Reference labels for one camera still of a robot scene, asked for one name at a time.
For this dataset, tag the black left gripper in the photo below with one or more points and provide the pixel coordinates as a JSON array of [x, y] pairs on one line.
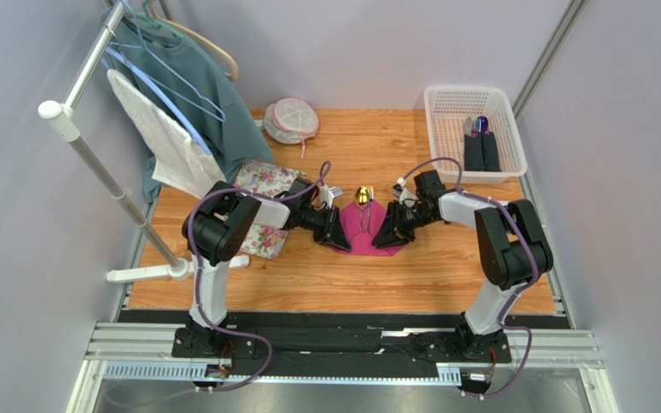
[[334, 233]]

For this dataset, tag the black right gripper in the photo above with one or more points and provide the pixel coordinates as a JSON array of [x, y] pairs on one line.
[[398, 220]]

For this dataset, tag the magenta paper napkin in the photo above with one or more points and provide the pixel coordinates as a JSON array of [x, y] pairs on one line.
[[361, 242]]

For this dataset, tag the iridescent gold spoon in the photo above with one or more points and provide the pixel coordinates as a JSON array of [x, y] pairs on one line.
[[361, 200]]

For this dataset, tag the iridescent fork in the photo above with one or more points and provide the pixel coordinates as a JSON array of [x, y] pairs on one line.
[[369, 209]]

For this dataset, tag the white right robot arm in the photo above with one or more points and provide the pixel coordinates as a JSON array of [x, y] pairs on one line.
[[513, 252]]

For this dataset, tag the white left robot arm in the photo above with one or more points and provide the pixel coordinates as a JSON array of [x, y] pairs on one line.
[[215, 231]]

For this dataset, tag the dark rolled napkin bundle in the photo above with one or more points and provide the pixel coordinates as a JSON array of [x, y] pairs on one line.
[[480, 149]]

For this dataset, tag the floral cloth mat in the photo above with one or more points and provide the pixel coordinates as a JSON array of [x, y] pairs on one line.
[[269, 179]]

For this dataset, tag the white mesh laundry pouch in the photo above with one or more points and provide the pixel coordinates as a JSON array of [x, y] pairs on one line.
[[291, 121]]

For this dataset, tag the white plastic basket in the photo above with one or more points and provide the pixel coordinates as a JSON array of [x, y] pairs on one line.
[[447, 107]]

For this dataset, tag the white towel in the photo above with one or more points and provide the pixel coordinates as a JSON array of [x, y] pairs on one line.
[[180, 162]]

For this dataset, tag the wooden clothes hanger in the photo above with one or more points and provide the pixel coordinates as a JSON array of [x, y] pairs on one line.
[[160, 11]]

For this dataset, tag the teal t-shirt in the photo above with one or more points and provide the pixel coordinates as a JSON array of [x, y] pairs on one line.
[[188, 112]]

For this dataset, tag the blue clothes hanger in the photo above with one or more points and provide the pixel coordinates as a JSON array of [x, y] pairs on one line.
[[115, 50]]

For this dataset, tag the metal clothes rack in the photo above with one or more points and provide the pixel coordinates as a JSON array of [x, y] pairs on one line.
[[59, 116]]

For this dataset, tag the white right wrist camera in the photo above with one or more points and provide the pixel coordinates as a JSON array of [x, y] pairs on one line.
[[404, 196]]

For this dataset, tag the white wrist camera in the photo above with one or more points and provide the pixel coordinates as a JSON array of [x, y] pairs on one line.
[[404, 196], [327, 195]]

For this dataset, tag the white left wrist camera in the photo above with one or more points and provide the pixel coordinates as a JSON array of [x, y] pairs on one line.
[[327, 195]]

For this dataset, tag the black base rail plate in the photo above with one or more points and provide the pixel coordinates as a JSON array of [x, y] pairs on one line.
[[337, 345]]

